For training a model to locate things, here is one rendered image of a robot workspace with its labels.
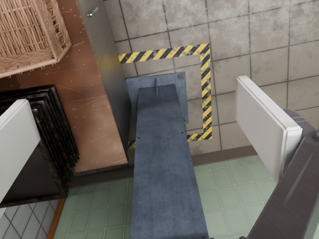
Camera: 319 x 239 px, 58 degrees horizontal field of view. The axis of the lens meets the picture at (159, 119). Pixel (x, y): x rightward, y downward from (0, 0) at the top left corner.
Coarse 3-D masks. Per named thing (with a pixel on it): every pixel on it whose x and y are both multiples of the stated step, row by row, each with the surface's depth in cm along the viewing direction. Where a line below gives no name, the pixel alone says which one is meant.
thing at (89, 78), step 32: (64, 0) 80; (96, 0) 111; (96, 32) 100; (64, 64) 89; (96, 64) 90; (64, 96) 95; (96, 96) 95; (128, 96) 145; (96, 128) 101; (128, 128) 128; (96, 160) 108; (128, 160) 111
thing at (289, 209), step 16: (304, 144) 11; (304, 160) 10; (288, 176) 9; (304, 176) 9; (272, 192) 9; (288, 192) 9; (304, 192) 9; (272, 208) 8; (288, 208) 8; (304, 208) 8; (256, 224) 8; (272, 224) 8; (288, 224) 8; (304, 224) 8
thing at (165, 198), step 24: (168, 48) 147; (192, 48) 147; (144, 96) 146; (168, 96) 143; (144, 120) 125; (168, 120) 123; (144, 144) 110; (168, 144) 108; (144, 168) 97; (168, 168) 96; (192, 168) 94; (144, 192) 88; (168, 192) 86; (192, 192) 85; (144, 216) 79; (168, 216) 78; (192, 216) 78
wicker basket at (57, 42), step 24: (0, 0) 79; (24, 0) 79; (48, 0) 75; (0, 24) 82; (24, 24) 82; (48, 24) 71; (0, 48) 85; (24, 48) 86; (48, 48) 85; (0, 72) 72
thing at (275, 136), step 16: (240, 80) 17; (240, 96) 17; (256, 96) 15; (240, 112) 18; (256, 112) 15; (272, 112) 13; (256, 128) 15; (272, 128) 13; (288, 128) 12; (256, 144) 15; (272, 144) 13; (288, 144) 12; (272, 160) 13; (288, 160) 12; (272, 176) 13
